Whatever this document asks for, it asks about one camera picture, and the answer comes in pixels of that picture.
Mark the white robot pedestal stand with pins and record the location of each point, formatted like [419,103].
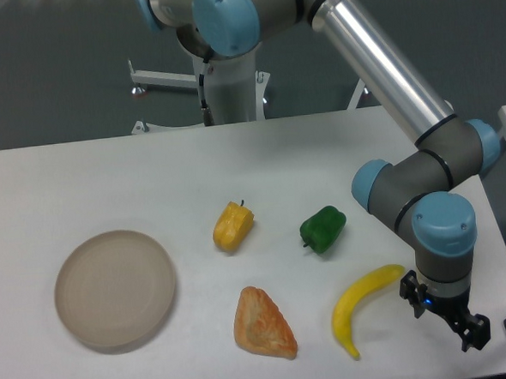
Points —
[231,89]

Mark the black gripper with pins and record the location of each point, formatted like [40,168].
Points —
[450,301]

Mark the yellow bell pepper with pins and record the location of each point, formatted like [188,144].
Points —
[232,227]

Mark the beige round plate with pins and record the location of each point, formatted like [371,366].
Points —
[115,291]

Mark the orange pastry turnover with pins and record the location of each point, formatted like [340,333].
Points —
[260,328]

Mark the yellow banana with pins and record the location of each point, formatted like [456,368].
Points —
[370,283]

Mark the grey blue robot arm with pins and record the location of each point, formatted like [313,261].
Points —
[414,199]

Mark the green bell pepper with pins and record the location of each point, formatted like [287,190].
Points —
[320,231]

